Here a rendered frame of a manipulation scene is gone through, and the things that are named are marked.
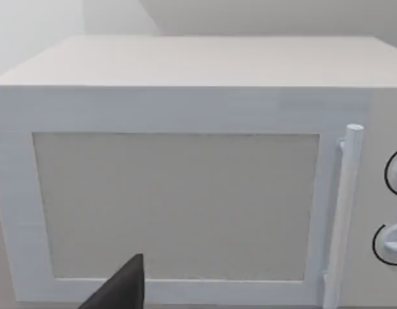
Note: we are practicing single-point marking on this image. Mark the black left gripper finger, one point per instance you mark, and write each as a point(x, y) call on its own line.
point(124, 286)

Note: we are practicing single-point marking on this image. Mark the pale microwave door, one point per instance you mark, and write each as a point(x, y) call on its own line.
point(172, 206)

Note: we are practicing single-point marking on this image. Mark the pale microwave oven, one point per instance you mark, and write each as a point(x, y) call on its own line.
point(218, 64)

